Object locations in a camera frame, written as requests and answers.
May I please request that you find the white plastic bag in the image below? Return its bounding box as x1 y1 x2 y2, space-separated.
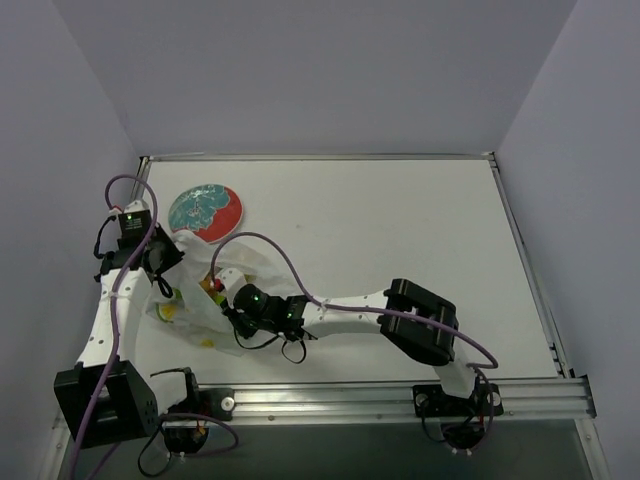
146 231 299 356

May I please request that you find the fake orange mango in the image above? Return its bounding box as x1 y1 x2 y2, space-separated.
199 276 218 300

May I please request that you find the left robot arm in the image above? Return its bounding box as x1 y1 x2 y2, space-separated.
54 201 202 449

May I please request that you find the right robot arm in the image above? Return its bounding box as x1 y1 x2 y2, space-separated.
212 273 504 419

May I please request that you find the red and teal plate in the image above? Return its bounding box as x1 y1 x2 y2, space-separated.
168 184 244 244

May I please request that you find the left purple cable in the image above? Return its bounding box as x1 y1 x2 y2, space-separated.
64 173 240 480

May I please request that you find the purple cable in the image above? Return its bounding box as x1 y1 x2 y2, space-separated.
64 173 240 480
209 231 501 441

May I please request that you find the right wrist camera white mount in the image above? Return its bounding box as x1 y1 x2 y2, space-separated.
211 268 247 301

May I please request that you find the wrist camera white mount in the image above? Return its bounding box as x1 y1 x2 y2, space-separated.
109 200 149 216
211 268 247 301

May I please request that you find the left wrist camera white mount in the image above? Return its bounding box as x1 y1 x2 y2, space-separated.
109 200 149 216

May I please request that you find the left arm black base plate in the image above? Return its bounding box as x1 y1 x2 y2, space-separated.
195 387 235 421

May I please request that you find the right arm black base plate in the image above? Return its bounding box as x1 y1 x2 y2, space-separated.
412 385 454 418

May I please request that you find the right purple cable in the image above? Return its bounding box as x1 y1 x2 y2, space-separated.
209 231 501 441

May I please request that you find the aluminium front rail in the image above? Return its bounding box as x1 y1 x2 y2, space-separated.
54 377 597 429

